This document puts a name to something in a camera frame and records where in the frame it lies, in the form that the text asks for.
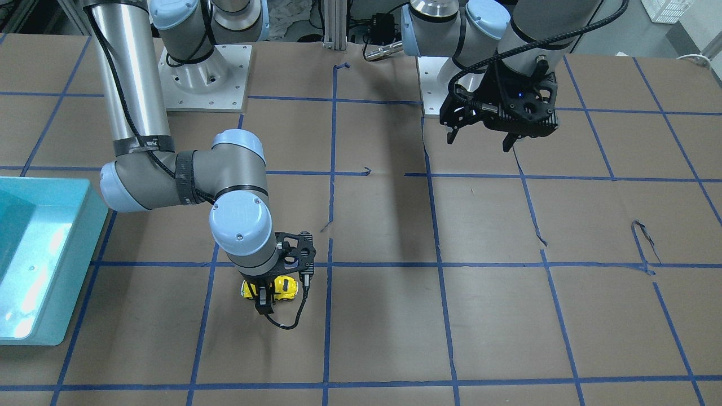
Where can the yellow toy beetle car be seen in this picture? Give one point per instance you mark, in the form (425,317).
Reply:
(285,289)

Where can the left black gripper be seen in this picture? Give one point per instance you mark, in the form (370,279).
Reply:
(489,89)

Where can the aluminium frame post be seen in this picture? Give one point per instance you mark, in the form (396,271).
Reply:
(334,25)

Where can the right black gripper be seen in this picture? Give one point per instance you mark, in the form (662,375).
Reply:
(264,283)

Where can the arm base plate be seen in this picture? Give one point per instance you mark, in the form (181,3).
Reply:
(217,84)
(434,76)

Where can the teal plastic bin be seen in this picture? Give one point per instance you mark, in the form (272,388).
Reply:
(49,231)

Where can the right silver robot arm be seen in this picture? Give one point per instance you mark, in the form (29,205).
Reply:
(150,170)

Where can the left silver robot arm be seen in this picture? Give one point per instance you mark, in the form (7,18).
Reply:
(492,61)

